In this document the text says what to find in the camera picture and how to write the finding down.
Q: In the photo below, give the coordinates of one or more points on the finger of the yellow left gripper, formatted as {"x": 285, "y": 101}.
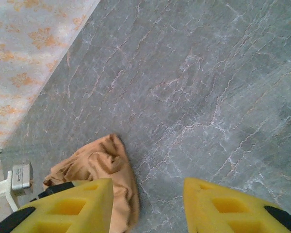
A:
{"x": 55, "y": 188}

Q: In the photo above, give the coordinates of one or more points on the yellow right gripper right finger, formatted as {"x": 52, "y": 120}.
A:
{"x": 196, "y": 206}

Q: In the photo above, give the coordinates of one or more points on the orange-tan t-shirt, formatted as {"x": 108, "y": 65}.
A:
{"x": 106, "y": 157}

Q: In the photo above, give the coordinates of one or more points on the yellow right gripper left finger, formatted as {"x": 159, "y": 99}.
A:
{"x": 99, "y": 201}

